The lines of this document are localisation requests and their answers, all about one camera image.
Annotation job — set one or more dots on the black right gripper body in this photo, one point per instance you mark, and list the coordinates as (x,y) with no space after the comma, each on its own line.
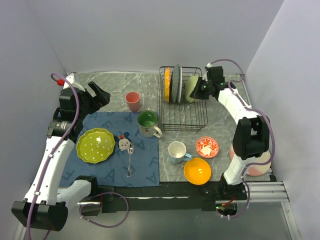
(205,88)

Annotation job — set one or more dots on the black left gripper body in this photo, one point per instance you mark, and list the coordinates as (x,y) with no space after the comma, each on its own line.
(90,104)

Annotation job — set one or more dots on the green square panda dish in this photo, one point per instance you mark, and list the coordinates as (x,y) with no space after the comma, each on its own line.
(189,87)

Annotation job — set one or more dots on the blue floral plate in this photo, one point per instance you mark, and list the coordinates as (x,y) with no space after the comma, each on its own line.
(175,82)

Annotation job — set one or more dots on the teal rim white plate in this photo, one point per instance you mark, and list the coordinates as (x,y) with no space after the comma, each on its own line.
(180,83)

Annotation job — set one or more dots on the orange polka dot plate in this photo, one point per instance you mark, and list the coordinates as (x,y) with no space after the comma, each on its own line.
(167,81)

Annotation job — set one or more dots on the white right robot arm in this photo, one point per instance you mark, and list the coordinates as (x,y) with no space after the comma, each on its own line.
(252,135)

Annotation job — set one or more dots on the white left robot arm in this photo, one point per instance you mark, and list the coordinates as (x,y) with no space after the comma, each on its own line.
(43,207)

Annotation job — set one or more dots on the red white patterned dish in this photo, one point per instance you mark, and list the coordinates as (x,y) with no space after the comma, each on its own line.
(207,147)

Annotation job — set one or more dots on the pink plastic cup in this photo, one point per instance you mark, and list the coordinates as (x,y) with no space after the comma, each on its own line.
(133,101)

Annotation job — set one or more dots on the green polka dot plate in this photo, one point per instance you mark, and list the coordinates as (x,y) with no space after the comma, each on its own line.
(95,145)

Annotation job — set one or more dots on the green-inside floral mug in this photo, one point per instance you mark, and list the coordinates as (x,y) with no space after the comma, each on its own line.
(148,124)

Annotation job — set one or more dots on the cartoon mouse spoon rest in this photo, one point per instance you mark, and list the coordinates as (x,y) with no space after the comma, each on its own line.
(123,141)

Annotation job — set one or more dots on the silver spoon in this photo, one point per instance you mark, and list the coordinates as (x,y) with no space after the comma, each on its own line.
(130,151)

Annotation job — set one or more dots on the light blue mug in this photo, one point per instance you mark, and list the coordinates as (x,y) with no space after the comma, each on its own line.
(178,152)

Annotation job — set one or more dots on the blue letter-print cloth mat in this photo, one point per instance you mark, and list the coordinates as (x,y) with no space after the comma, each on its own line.
(113,171)

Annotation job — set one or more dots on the orange bowl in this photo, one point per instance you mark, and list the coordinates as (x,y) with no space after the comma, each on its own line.
(197,171)

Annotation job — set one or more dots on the pink white round plate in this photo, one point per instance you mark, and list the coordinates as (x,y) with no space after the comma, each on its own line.
(255,170)

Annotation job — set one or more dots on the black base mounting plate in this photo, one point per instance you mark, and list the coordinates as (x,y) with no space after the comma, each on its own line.
(166,196)

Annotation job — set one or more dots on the black wire dish rack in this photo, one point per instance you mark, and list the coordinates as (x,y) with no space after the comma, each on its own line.
(183,115)

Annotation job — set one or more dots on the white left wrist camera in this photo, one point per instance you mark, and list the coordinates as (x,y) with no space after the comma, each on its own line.
(65,82)

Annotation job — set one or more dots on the aluminium rail frame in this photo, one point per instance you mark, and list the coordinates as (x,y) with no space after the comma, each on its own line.
(262,192)

